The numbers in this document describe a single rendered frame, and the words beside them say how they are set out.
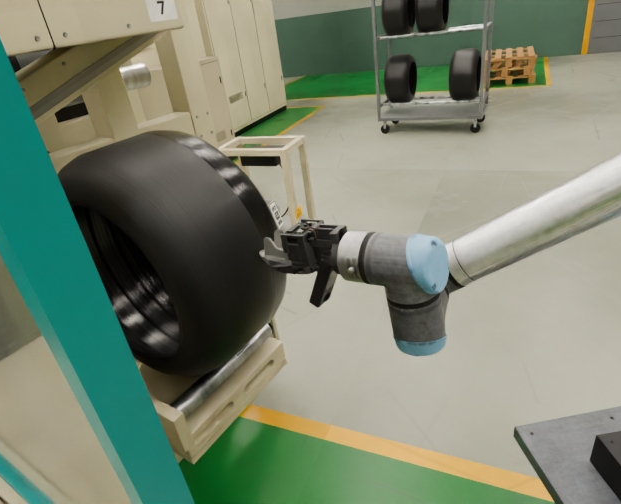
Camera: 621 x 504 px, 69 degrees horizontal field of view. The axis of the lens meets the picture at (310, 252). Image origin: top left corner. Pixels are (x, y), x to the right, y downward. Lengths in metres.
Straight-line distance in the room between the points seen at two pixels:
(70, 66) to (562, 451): 1.55
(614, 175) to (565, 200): 0.07
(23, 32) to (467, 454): 1.96
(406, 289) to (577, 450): 0.79
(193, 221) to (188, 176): 0.10
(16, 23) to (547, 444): 1.53
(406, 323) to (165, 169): 0.53
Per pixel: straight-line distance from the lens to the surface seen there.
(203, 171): 0.93
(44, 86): 1.31
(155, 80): 5.43
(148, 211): 0.86
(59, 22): 1.19
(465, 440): 2.12
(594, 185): 0.81
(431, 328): 0.78
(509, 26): 11.58
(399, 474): 2.00
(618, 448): 1.31
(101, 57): 1.39
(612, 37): 11.68
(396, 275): 0.71
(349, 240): 0.76
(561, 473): 1.34
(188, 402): 1.09
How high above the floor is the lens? 1.65
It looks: 29 degrees down
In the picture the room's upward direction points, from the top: 8 degrees counter-clockwise
